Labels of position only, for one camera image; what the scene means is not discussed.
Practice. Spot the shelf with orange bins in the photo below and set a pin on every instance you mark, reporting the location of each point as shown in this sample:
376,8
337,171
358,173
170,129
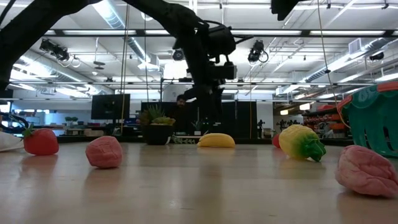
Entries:
323,119

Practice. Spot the person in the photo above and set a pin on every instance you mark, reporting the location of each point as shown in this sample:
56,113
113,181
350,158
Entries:
180,112

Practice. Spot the red toy strawberry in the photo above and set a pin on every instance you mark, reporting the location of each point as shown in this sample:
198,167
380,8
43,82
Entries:
275,141
40,142

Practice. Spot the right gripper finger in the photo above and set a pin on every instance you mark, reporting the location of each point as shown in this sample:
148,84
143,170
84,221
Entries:
283,7

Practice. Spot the white cabinet box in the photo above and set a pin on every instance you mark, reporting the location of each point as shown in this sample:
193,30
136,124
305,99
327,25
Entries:
169,91

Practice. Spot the yellow toy banana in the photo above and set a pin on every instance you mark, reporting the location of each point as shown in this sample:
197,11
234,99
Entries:
216,141

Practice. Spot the potted succulent plant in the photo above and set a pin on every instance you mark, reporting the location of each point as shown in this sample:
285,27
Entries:
157,133

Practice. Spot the black aluminium table frame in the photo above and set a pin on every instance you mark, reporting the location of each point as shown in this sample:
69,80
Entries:
77,139

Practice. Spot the black ceiling camera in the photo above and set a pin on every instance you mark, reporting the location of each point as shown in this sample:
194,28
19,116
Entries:
54,49
256,51

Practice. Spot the black overhead crossbar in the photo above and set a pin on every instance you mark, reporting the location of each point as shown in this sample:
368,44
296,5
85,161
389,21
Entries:
306,32

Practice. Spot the yellow toy bell pepper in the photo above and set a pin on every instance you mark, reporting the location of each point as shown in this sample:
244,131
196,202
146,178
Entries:
298,141

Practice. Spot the black partition screens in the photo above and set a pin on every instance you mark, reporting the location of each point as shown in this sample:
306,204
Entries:
239,118

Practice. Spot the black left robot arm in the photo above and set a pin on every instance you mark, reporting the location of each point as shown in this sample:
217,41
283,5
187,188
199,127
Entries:
186,18

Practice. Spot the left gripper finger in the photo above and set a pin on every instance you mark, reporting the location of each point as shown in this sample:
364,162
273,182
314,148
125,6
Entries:
210,102

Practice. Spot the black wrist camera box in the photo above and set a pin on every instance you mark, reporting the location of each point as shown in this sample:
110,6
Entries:
225,71

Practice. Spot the round black ceiling fixture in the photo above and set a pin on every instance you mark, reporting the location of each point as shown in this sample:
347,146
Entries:
178,55

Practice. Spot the black background monitor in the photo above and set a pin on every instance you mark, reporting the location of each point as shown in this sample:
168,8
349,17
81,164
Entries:
110,106

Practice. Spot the white checked cloth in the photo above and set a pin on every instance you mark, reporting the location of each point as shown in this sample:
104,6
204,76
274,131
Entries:
7,142

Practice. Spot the pink textured toy fruit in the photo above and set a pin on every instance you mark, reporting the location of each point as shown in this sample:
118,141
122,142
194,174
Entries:
367,171
104,152

